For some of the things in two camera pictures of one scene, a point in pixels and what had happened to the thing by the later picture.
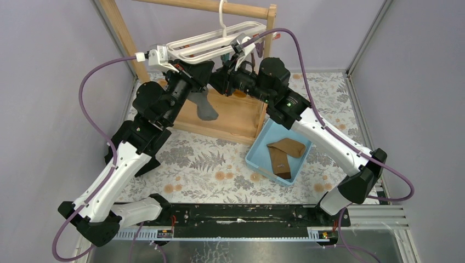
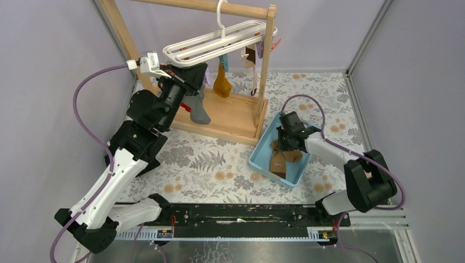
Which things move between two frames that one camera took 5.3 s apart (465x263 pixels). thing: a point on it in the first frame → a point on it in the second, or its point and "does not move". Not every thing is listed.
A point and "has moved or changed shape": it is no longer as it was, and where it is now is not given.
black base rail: [246, 220] does not move
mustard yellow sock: [239, 93] has moved or changed shape
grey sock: [206, 111] has moved or changed shape
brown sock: [278, 152] does not move
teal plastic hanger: [225, 57] does not move
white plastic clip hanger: [183, 49] does not move
